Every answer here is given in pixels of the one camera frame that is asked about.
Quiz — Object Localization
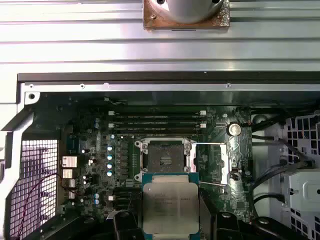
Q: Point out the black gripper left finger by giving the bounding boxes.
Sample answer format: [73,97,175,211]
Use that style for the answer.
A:
[24,198,144,240]

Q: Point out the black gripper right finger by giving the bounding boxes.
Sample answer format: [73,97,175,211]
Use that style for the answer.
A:
[199,197,295,240]

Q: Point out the CPU with silver top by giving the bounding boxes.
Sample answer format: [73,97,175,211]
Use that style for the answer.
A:
[141,171,200,238]

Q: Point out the metal socket cover frame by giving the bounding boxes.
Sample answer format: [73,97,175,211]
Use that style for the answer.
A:
[186,141,231,187]

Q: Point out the CPU socket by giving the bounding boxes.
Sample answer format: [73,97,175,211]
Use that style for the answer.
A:
[134,138,199,183]

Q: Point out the RAM slot with black clips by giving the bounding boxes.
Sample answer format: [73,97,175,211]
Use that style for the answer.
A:
[108,127,207,134]
[108,115,207,122]

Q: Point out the RAM slot with white clips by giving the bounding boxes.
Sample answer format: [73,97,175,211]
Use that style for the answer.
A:
[108,121,207,128]
[108,110,207,117]

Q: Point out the green motherboard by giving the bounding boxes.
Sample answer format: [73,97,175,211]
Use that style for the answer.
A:
[31,99,253,240]

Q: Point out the silver perforated drive cage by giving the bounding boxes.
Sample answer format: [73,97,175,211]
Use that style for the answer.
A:
[282,114,320,240]

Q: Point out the silver coin battery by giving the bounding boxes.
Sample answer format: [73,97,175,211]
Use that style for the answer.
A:
[226,122,242,137]

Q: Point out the black open PC case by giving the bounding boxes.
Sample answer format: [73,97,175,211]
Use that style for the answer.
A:
[0,71,320,240]

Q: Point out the black cable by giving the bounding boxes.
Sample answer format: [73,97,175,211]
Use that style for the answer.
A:
[251,133,316,168]
[252,192,286,204]

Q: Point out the red and black fan wire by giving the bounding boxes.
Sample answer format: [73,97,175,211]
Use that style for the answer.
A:
[14,172,84,238]

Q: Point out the brown square base plate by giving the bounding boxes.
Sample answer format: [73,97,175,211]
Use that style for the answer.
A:
[142,0,231,32]

